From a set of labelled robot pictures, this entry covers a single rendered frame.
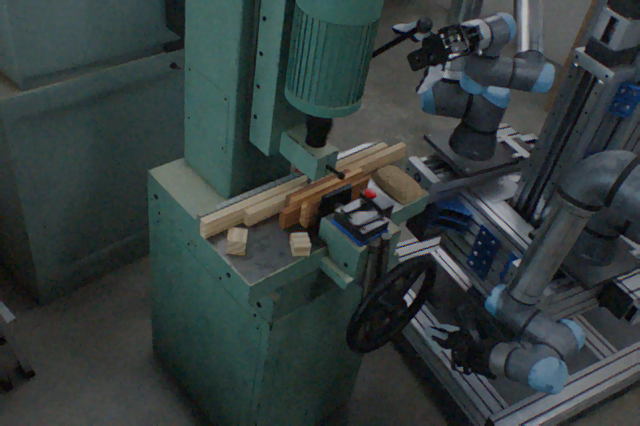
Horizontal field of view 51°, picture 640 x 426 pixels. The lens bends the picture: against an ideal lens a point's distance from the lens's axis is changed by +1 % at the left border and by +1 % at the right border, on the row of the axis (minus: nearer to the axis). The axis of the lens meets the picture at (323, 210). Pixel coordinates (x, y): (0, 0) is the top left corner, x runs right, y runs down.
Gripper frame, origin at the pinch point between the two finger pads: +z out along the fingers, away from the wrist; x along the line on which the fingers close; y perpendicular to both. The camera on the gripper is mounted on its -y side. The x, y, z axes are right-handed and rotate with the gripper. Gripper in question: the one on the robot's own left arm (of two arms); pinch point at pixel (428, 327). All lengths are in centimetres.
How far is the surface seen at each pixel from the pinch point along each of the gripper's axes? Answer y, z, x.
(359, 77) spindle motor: -65, -1, -9
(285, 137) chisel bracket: -52, 24, -13
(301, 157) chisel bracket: -48, 19, -13
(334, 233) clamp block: -31.0, 8.1, -16.7
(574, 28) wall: -27, 136, 311
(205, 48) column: -76, 38, -21
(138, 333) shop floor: 18, 113, -32
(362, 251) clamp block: -27.5, 0.5, -15.9
